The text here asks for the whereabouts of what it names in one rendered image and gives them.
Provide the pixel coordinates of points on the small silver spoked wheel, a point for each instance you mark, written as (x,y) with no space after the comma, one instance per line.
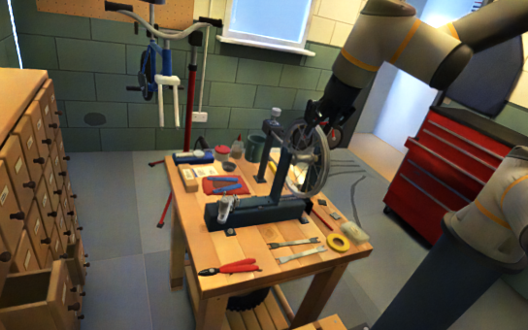
(310,160)

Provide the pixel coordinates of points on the brown pegboard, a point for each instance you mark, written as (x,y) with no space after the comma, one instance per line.
(76,9)

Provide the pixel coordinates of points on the white wall socket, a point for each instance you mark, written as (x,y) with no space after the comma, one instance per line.
(200,117)

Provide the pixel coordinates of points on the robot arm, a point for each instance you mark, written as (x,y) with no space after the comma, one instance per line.
(484,229)

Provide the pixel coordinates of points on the yellow tape roll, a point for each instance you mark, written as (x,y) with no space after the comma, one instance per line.
(330,242)

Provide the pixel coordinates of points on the grey knob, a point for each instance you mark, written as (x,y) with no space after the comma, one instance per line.
(276,112)

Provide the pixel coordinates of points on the red bicycle repair stand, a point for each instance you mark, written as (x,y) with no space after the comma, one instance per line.
(190,100)

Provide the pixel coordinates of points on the bottle with red tip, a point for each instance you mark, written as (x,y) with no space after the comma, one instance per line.
(237,149)

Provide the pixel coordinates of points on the wooden workbench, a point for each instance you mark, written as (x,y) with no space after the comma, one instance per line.
(245,247)

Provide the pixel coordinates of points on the black tyre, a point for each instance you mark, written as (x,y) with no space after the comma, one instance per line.
(248,300)

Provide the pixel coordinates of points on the translucent white box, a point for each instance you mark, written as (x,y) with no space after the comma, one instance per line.
(354,232)

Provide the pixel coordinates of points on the small wooden box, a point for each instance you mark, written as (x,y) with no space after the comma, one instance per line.
(188,178)

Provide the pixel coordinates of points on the green mug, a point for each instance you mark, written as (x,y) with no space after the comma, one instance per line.
(255,149)

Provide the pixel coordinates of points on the red pen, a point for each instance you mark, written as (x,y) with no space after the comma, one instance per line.
(322,220)

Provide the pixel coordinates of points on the white paper sheet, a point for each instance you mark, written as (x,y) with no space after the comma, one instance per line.
(207,171)

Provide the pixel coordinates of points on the wooden crate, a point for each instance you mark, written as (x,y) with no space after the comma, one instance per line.
(323,323)

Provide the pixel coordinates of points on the jar with red lid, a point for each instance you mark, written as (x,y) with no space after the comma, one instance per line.
(222,152)

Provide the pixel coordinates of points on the white-framed window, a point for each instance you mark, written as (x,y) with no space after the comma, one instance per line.
(268,20)

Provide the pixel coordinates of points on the blue box with white top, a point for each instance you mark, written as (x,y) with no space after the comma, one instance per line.
(193,158)

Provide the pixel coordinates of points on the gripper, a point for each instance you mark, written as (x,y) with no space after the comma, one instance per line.
(338,100)

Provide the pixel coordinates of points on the small dark square patch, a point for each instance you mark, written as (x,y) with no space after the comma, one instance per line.
(322,202)
(335,215)

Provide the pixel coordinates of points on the blue tyre lever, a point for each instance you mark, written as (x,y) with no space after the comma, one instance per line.
(227,188)
(223,179)

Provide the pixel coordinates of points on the wooden drawer cabinet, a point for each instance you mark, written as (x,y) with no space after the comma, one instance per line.
(3,183)

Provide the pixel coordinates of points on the red tool chest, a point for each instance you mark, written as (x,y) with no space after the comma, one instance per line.
(438,178)

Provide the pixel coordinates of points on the flat silver spanner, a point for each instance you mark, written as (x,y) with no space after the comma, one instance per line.
(301,254)
(291,243)

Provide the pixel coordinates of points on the small grey dish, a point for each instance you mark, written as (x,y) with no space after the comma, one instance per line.
(229,166)

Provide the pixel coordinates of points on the blue child bicycle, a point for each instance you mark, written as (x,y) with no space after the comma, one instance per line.
(167,59)

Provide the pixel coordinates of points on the blue truing stand body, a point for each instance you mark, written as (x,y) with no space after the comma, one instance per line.
(259,211)

